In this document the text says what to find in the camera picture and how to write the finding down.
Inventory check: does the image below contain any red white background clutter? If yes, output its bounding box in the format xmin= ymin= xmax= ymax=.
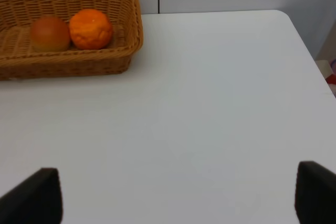
xmin=315 ymin=59 xmax=336 ymax=96

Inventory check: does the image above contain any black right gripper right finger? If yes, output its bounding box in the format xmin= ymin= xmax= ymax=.
xmin=295 ymin=161 xmax=336 ymax=224

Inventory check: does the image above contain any red yellow peach fruit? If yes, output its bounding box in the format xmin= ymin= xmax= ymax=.
xmin=30 ymin=16 xmax=71 ymax=52

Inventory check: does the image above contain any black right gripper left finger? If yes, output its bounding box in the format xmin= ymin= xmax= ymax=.
xmin=1 ymin=168 xmax=63 ymax=224

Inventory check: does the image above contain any orange tangerine fruit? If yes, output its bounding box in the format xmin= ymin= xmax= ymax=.
xmin=69 ymin=9 xmax=113 ymax=50

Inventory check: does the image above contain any light brown wicker basket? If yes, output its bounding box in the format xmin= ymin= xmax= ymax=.
xmin=1 ymin=0 xmax=143 ymax=80

